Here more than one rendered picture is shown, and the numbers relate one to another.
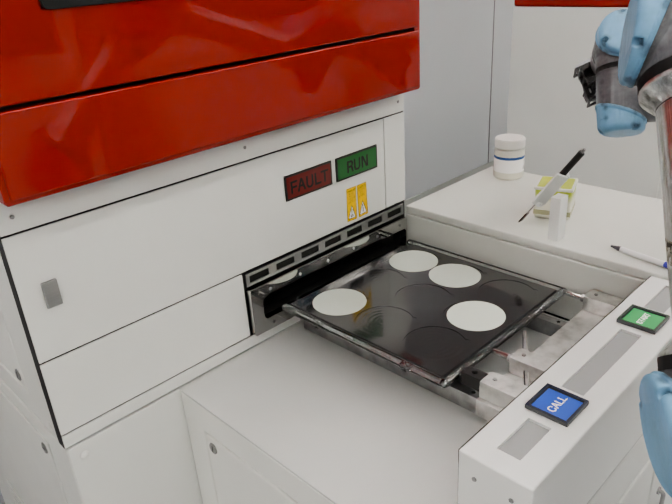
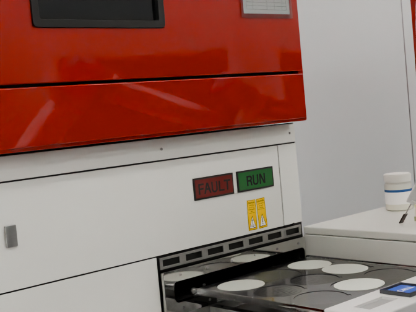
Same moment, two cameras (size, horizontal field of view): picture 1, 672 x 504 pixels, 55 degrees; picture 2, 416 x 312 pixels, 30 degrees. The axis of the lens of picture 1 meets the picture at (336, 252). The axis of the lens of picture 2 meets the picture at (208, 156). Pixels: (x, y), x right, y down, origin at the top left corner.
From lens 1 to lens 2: 0.61 m
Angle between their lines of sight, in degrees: 22
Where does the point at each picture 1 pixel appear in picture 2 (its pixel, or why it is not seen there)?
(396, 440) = not seen: outside the picture
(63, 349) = (13, 286)
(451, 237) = (344, 247)
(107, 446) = not seen: outside the picture
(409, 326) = (300, 291)
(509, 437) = (364, 304)
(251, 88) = (168, 98)
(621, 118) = not seen: outside the picture
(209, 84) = (137, 90)
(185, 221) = (112, 200)
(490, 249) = (377, 251)
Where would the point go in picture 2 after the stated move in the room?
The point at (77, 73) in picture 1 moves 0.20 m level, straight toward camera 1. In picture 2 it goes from (49, 70) to (64, 59)
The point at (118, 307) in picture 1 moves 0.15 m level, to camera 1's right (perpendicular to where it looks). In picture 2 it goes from (57, 261) to (136, 254)
